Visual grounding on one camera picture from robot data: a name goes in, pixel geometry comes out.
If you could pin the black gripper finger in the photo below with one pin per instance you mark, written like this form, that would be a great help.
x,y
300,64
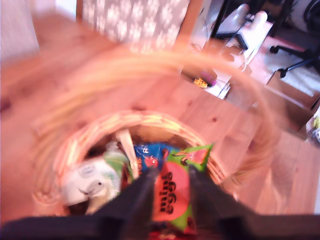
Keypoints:
x,y
137,197
212,200

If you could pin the blue green mini eggs bag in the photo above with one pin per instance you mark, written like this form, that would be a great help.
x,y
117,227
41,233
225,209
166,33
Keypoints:
x,y
172,192

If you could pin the white bunny chocolate bag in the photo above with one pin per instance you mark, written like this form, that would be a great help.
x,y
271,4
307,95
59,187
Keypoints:
x,y
90,182

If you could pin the small brown cardboard box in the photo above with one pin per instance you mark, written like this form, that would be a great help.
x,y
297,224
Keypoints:
x,y
292,92

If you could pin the black office chair base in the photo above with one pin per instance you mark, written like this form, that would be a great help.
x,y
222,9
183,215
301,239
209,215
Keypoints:
x,y
297,63

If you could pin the chair with paw print cushion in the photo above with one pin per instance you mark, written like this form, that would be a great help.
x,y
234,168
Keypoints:
x,y
135,22

